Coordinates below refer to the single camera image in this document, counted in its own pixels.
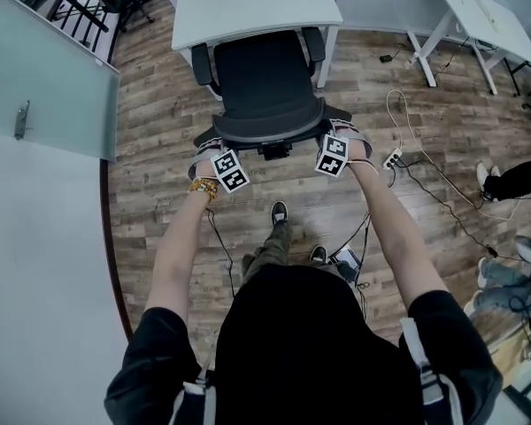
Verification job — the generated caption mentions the camouflage trousers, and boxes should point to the camouflage trousers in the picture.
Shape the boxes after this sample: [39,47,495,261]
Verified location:
[241,219,337,282]

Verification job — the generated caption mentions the orange beaded bracelet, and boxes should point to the orange beaded bracelet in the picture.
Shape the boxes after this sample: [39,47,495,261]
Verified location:
[188,175,220,202]

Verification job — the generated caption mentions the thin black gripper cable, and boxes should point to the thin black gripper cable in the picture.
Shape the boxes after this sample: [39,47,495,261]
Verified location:
[203,205,238,303]

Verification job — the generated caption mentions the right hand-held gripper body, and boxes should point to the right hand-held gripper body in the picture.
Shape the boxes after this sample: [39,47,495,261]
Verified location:
[314,128,373,179]

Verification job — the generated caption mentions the light wooden table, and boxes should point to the light wooden table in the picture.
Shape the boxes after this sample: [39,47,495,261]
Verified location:
[462,290,531,389]

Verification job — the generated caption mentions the white power strip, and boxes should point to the white power strip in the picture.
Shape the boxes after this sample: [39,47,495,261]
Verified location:
[382,147,403,170]

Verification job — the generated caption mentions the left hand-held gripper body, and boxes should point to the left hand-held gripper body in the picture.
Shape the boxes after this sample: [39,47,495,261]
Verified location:
[186,142,251,194]

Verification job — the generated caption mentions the metal door handle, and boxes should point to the metal door handle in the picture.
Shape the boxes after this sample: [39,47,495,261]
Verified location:
[13,99,33,141]

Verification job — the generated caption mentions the black mesh office chair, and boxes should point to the black mesh office chair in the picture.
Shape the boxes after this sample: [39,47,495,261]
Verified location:
[190,27,353,162]

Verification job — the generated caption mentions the white height-adjustable desk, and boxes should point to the white height-adjustable desk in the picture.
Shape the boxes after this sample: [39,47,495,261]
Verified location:
[404,0,531,96]

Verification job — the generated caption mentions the black screen device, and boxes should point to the black screen device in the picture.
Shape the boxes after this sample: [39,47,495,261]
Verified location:
[329,245,364,282]

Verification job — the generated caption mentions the person's black shirt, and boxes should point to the person's black shirt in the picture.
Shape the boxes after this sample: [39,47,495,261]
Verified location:
[104,263,504,425]

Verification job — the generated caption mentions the person's right hand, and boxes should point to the person's right hand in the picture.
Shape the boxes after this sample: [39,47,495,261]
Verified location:
[330,119,368,164]

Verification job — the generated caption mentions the black metal railing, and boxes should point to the black metal railing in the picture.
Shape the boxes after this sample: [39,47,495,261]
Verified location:
[19,0,116,48]

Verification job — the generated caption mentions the white office desk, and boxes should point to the white office desk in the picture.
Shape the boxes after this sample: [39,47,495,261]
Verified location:
[171,0,344,90]

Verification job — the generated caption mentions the frosted glass door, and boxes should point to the frosted glass door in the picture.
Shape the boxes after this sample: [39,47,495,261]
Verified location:
[0,0,121,163]

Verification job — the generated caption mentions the long black cable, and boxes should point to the long black cable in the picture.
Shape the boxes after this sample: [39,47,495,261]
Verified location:
[389,157,499,259]

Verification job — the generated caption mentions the person's left hand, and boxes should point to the person's left hand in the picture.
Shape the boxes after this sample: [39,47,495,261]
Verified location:
[197,135,226,155]

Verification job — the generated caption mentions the person's left shoe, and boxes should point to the person's left shoe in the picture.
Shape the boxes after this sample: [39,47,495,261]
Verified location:
[270,200,289,226]

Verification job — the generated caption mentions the person's right forearm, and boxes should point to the person's right forearm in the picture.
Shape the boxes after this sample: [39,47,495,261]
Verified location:
[347,161,450,313]

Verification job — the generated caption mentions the grey backpack strap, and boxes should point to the grey backpack strap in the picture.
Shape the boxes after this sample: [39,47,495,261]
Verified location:
[170,347,218,425]
[399,316,464,425]

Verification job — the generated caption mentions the person's left forearm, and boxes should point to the person's left forearm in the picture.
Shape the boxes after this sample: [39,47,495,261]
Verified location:
[143,179,216,327]

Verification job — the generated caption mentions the thin black power cable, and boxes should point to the thin black power cable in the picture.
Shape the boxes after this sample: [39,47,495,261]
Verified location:
[334,166,397,260]

